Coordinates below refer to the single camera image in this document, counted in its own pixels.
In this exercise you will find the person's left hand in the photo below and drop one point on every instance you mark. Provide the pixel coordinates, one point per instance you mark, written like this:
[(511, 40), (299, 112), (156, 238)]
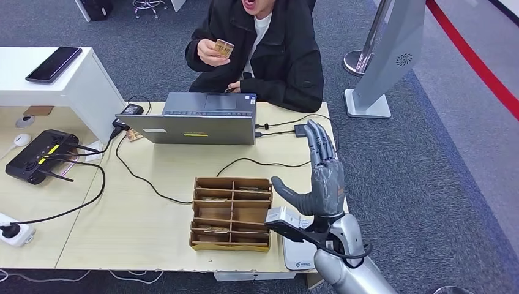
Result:
[(234, 87)]

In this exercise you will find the person's right hand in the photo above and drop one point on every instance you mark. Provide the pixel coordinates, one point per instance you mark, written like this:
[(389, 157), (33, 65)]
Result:
[(206, 52)]

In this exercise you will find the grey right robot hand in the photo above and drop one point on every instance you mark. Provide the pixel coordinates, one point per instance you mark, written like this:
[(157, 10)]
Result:
[(326, 186)]

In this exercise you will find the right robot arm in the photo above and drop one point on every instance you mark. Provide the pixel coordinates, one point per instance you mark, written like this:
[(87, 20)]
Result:
[(352, 276)]

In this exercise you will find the person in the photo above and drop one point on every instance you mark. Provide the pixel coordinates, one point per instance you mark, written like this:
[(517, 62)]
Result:
[(292, 61)]

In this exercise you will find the white card reader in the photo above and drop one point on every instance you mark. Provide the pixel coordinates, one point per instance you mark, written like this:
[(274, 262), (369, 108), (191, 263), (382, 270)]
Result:
[(300, 255)]

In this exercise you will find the wooden card organizer box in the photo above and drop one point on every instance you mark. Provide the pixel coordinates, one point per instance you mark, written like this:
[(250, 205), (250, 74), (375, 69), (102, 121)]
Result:
[(221, 215)]

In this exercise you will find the white table leg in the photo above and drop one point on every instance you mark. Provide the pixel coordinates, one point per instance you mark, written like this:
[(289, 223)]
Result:
[(82, 10), (178, 4)]

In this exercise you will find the black usb hub box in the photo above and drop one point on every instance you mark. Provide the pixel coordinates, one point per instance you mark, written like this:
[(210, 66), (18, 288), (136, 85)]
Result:
[(300, 130)]

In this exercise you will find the grey laptop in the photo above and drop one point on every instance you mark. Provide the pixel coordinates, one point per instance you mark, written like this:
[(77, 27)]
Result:
[(184, 130)]

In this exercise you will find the chrome chair base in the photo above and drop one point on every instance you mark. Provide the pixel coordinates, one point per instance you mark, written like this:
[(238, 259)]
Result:
[(149, 5)]

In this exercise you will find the black power adapter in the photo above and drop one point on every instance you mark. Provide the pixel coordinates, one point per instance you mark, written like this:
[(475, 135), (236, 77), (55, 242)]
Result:
[(132, 109)]

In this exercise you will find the brown cardboard piece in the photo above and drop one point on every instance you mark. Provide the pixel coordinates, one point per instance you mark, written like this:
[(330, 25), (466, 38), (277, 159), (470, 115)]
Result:
[(38, 110), (314, 281)]

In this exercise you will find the white box under desk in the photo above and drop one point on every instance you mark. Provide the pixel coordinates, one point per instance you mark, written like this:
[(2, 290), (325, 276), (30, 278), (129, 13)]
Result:
[(253, 276)]

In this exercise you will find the black computer case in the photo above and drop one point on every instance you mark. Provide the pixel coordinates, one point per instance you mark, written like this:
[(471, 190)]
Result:
[(97, 8)]

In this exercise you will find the grey kiosk stand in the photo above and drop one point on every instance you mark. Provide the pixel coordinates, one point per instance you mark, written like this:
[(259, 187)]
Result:
[(388, 61)]

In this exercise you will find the black smartphone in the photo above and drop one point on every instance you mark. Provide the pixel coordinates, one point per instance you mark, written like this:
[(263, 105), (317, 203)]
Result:
[(54, 65)]

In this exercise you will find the grey desk grommet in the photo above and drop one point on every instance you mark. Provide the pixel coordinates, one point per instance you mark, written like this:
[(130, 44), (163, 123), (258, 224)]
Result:
[(25, 121)]

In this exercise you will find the red barrier belt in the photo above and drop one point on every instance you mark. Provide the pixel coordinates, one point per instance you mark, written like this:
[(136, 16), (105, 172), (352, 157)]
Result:
[(472, 50)]

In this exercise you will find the white round puck device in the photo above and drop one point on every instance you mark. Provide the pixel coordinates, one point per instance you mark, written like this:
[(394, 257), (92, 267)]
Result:
[(22, 140)]

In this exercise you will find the black router with antennas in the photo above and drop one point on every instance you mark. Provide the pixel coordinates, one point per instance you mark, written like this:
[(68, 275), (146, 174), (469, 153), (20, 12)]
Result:
[(31, 161)]

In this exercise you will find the white power strip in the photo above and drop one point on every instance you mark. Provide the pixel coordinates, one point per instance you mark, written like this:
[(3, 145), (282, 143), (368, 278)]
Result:
[(24, 239)]

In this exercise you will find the black power plug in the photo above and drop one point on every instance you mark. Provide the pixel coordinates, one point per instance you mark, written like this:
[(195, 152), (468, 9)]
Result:
[(11, 231)]

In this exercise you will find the wrist camera with black bracket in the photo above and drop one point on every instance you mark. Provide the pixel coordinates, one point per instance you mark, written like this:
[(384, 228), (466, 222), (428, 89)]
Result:
[(282, 215)]

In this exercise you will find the chrome stanchion post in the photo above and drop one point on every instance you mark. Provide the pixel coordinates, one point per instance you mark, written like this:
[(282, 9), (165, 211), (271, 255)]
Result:
[(355, 64)]

